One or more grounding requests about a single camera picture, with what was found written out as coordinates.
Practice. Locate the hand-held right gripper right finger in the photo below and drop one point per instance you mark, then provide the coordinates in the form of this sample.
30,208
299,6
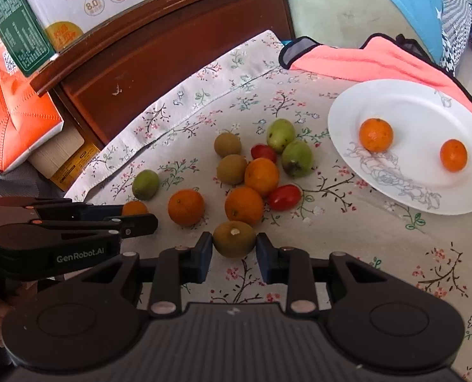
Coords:
264,258

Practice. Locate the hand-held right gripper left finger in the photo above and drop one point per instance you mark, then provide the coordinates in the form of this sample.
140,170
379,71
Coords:
204,256

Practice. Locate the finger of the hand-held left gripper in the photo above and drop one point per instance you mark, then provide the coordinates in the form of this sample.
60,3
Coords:
72,210
140,225

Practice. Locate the small orange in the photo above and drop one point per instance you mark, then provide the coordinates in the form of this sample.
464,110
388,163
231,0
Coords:
244,205
134,208
453,155
261,176
186,207
375,135

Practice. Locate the brown longan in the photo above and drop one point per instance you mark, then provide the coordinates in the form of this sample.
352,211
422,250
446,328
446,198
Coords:
234,242

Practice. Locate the green jujube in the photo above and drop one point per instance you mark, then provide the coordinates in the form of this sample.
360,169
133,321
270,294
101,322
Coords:
145,184
279,134
297,158

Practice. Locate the red cherry tomato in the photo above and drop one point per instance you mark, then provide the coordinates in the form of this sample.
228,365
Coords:
264,152
284,197

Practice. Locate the brown kiwi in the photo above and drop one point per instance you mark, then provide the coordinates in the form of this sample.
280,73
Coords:
227,145
231,169

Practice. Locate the white floral plate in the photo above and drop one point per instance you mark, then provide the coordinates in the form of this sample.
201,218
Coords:
411,107

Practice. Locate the yellow cardboard box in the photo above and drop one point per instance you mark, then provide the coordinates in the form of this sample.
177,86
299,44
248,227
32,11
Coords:
65,155

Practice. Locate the floral tablecloth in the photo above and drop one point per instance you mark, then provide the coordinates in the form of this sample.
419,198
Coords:
379,246

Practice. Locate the orange carton box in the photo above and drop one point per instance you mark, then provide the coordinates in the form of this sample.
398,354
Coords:
5,107

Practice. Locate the brown wooden headboard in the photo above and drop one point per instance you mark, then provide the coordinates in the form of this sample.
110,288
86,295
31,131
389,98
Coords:
148,55

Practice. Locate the white milk carton box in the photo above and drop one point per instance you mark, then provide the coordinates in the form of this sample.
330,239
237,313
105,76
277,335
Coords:
140,0

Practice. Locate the pink cloth with black trim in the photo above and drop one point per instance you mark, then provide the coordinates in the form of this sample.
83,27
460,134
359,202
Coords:
371,57

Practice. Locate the pale green cushion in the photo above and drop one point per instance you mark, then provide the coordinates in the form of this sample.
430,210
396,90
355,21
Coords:
331,8

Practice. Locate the checkered cloth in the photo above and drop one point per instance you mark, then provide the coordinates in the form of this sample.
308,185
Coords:
455,24

